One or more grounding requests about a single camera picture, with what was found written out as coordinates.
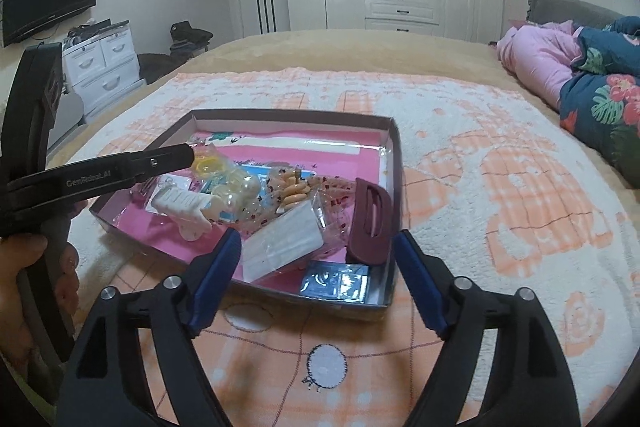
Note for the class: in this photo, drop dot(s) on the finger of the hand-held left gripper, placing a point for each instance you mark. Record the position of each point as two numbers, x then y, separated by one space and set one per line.
160 162

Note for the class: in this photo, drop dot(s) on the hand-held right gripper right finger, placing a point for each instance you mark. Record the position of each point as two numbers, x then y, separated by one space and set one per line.
422 287

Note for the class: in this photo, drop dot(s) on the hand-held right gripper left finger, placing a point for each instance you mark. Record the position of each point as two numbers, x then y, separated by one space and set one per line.
215 282

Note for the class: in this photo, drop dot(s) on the white hair claw clip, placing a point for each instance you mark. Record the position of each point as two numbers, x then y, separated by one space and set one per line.
192 229

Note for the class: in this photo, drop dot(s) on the shallow brown cardboard box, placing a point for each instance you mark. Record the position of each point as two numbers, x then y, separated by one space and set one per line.
350 312

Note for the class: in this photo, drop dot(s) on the maroon hair claw clip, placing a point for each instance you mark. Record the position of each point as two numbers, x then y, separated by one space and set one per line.
372 227

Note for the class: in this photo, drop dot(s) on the clear plastic bead box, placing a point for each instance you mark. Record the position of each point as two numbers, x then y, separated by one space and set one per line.
285 242

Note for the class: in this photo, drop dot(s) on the blue foil packet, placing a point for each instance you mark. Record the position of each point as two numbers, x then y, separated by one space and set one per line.
335 282

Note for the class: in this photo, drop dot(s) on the clear red-dotted jewelry bag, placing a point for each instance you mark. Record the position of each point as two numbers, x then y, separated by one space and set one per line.
335 202

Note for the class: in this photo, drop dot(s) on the person's left hand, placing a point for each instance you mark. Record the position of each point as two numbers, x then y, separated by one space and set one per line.
20 254

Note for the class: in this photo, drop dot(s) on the grey padded bench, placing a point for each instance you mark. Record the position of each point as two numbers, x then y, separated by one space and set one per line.
67 117

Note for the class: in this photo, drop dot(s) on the dark bag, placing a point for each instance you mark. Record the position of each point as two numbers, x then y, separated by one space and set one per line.
157 68

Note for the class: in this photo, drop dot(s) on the blue printed booklet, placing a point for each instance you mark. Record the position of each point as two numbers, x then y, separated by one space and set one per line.
260 169

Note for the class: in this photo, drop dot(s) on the white drawer cabinet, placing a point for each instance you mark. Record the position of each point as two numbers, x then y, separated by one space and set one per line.
102 67

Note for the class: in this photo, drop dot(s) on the white and peach printed blanket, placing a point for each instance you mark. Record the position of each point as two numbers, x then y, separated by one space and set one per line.
500 207

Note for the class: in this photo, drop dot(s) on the dark clothes pile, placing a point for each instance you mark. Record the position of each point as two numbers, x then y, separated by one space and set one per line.
192 36

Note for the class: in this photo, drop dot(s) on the bed with tan cover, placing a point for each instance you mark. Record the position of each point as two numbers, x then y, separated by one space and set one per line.
350 52

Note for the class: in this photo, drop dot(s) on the dark floral quilt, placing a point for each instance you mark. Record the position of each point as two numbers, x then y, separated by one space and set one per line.
610 107

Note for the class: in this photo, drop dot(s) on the grey pillow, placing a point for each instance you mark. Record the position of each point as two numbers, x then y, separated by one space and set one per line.
575 9

